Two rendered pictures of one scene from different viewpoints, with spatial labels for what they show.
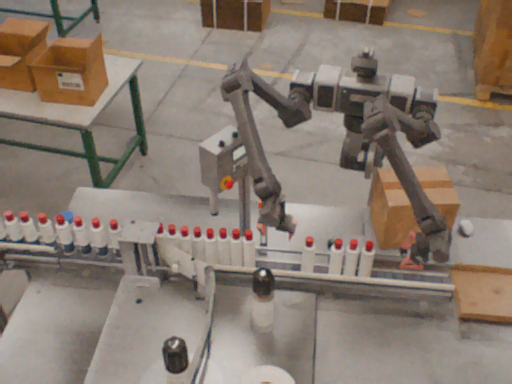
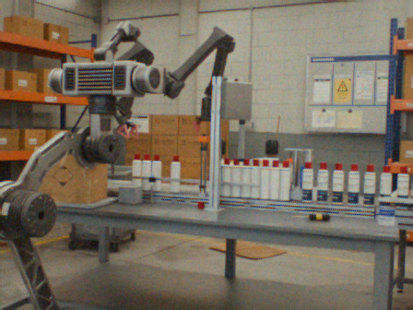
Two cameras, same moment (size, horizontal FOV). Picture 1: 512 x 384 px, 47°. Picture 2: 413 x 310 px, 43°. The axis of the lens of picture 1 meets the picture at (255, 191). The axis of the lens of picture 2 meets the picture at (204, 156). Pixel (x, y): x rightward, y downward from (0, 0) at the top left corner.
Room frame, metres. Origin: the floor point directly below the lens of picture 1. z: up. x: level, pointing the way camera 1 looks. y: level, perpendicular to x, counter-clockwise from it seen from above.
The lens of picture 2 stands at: (4.41, 0.58, 1.24)
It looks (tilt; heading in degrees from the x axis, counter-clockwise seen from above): 3 degrees down; 193
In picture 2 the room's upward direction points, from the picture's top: 2 degrees clockwise
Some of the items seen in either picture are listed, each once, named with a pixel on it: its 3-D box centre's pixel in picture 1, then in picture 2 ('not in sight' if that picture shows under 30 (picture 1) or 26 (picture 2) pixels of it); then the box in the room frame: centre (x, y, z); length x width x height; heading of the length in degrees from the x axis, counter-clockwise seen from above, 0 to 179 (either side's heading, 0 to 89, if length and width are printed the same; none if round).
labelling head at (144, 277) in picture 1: (143, 253); (298, 173); (1.60, 0.45, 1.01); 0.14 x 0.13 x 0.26; 84
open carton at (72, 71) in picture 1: (70, 64); not in sight; (3.17, 1.12, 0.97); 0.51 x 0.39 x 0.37; 170
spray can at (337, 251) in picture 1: (336, 258); (156, 172); (1.60, -0.33, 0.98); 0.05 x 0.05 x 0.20
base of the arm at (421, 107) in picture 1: (423, 117); not in sight; (1.92, -0.65, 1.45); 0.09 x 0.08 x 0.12; 75
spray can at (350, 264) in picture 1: (351, 258); (147, 172); (1.60, -0.39, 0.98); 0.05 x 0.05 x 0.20
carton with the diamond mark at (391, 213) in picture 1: (412, 208); (72, 173); (1.89, -0.69, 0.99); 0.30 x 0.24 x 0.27; 93
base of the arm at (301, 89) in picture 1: (298, 99); (160, 81); (2.05, -0.17, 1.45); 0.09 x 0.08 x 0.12; 75
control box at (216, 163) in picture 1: (225, 159); (232, 101); (1.74, 0.12, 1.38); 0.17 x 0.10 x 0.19; 139
